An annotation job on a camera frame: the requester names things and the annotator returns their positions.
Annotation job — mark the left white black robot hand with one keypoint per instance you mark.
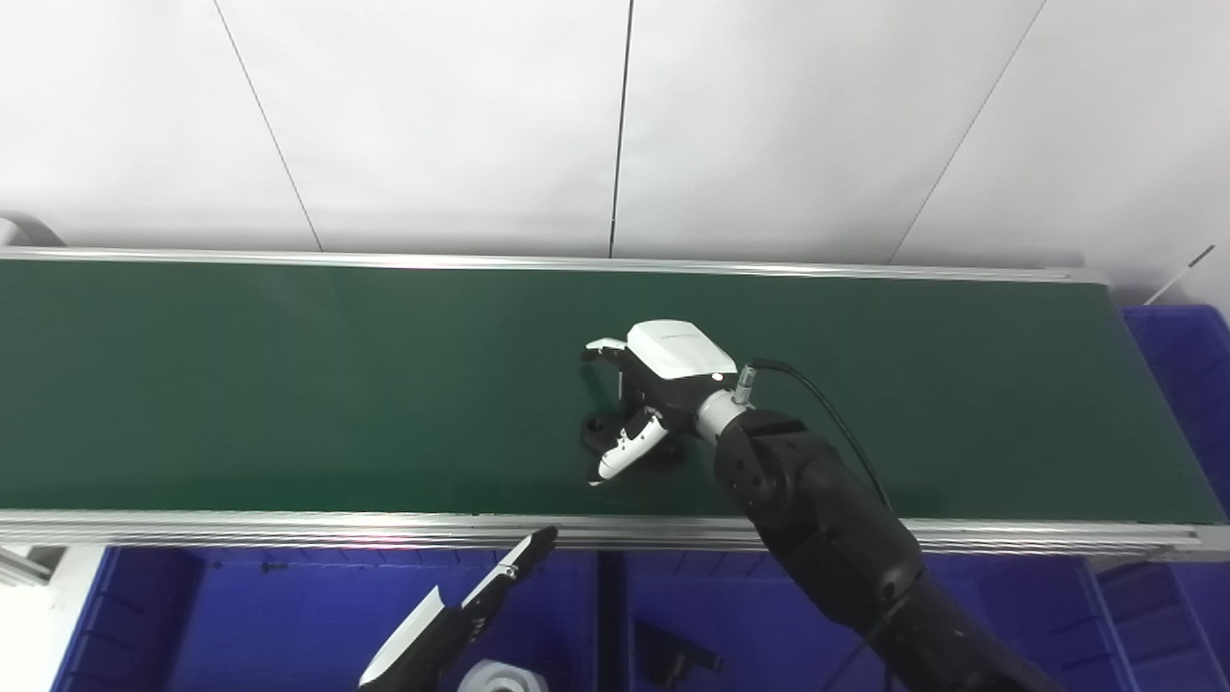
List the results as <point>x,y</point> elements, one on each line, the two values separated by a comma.
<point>413,644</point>

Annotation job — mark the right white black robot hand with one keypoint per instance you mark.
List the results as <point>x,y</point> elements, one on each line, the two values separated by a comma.
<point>673,360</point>

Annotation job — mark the black flange part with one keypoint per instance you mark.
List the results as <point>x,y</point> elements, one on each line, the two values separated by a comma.
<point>668,454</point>

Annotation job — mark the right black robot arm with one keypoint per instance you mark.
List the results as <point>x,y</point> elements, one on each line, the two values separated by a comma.
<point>817,509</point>

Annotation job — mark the white cylindrical part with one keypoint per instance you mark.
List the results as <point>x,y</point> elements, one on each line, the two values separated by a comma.
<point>500,678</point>

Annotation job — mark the blue plastic bin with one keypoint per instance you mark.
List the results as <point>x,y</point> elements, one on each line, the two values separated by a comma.
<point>240,615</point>
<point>1182,384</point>
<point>769,605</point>

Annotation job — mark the green conveyor belt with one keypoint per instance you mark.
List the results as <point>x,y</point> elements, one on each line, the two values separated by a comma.
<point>288,384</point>

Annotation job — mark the aluminium conveyor leg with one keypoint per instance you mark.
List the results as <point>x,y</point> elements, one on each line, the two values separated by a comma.
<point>19,567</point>

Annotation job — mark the white conveyor end cover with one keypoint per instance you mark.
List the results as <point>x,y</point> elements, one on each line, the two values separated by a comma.
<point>19,234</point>

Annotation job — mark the thin white rod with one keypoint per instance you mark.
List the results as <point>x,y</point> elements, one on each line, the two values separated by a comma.
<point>1182,275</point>

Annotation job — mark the black bracket part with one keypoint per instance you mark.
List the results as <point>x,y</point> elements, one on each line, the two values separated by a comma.
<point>673,658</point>

